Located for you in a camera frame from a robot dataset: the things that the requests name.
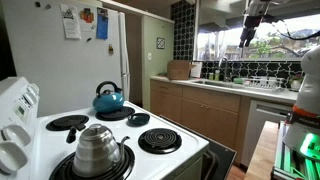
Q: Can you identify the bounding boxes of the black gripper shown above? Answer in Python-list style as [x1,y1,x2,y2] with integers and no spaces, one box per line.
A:
[239,14,264,48]

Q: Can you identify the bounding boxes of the oven door with glass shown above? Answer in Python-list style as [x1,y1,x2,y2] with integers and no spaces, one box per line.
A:
[159,114,238,180]

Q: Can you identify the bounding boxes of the kitchen window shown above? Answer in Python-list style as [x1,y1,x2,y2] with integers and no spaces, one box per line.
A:
[195,0,320,62]

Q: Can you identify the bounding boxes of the chrome kitchen faucet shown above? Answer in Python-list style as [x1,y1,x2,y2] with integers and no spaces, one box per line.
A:
[218,56,232,83]

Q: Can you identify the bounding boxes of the white dish rack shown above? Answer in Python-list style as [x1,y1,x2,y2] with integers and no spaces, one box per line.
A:
[242,75,285,92]

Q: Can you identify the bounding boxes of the kitchen sink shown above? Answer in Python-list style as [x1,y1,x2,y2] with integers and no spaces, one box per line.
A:
[193,78,243,89]

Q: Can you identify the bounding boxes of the small potted plant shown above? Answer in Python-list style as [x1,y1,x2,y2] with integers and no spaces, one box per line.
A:
[288,73,305,91]

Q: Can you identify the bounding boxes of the wooden cutting board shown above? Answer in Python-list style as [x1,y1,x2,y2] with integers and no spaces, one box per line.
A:
[166,59,197,81]

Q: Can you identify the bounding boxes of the light wooden kitchen cabinets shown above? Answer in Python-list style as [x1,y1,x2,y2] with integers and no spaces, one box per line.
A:
[149,79,252,165]

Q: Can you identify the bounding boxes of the white dishwasher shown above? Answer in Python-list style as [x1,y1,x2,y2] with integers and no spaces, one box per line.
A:
[240,99,295,168]

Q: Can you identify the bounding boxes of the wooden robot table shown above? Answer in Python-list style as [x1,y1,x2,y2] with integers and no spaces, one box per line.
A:
[244,120,280,180]

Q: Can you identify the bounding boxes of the small black coil burner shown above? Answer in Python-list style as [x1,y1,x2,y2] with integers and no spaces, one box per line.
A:
[45,114,90,132]
[137,127,183,155]

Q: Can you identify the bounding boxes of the teal spoon rest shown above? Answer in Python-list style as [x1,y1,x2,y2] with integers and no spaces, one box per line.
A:
[127,112,151,127]

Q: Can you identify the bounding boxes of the robot stand with green light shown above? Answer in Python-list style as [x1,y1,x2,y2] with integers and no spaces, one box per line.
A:
[270,121,320,180]

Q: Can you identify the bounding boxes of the blue flyer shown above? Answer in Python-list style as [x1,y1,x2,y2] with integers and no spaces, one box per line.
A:
[96,7,110,41]

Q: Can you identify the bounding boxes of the large black coil burner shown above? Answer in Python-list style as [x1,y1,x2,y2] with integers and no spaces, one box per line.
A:
[95,105,136,122]
[49,143,136,180]

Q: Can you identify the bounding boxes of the teal kettle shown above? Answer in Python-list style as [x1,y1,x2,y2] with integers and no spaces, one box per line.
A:
[92,80,126,114]

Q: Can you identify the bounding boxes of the paper with orange picture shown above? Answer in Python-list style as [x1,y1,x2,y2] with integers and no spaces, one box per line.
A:
[79,7,98,33]

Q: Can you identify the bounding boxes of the white electric stove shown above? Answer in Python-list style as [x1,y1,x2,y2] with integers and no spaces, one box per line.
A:
[0,76,210,180]

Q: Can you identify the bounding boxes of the white printed flyer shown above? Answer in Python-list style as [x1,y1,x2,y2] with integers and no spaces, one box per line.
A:
[59,3,82,41]

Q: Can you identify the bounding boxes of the white refrigerator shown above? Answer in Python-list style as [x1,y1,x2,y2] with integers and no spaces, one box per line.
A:
[1,0,131,118]

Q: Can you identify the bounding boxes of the steel gooseneck kettle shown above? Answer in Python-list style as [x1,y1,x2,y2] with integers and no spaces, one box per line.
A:
[65,123,131,178]

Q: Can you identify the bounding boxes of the white stove knob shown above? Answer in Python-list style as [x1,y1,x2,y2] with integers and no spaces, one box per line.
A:
[0,140,29,175]
[0,124,32,148]

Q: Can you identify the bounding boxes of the small framed wall picture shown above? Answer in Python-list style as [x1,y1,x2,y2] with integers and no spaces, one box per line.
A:
[156,37,166,51]

